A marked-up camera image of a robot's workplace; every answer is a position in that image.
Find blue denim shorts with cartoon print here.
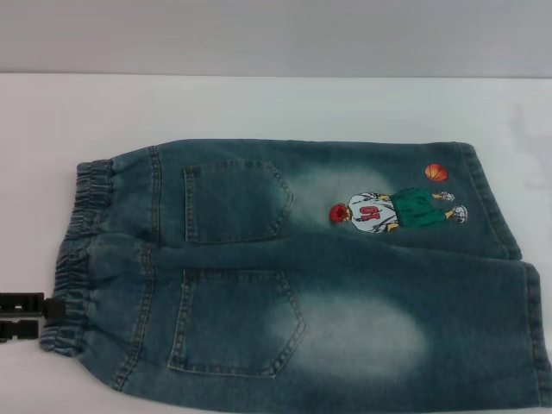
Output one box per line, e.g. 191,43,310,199
38,137,552,410

